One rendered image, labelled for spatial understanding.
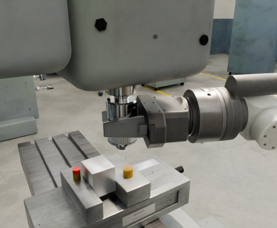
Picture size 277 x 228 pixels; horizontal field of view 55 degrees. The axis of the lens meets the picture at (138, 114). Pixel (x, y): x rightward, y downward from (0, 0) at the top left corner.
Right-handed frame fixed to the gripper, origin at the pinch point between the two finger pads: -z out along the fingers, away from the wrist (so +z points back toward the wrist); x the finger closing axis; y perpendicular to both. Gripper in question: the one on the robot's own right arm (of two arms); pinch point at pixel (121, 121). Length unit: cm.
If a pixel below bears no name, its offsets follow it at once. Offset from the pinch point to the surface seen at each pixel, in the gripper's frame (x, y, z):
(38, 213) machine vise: -6.8, 21.4, -16.6
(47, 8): 15.5, -16.1, -6.8
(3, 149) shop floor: -237, 122, -108
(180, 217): -16.6, 36.7, 16.6
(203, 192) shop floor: -132, 124, 78
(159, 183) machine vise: -12.2, 21.6, 9.5
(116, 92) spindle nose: 2.2, -5.4, -0.9
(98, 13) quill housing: 11.9, -15.7, -2.9
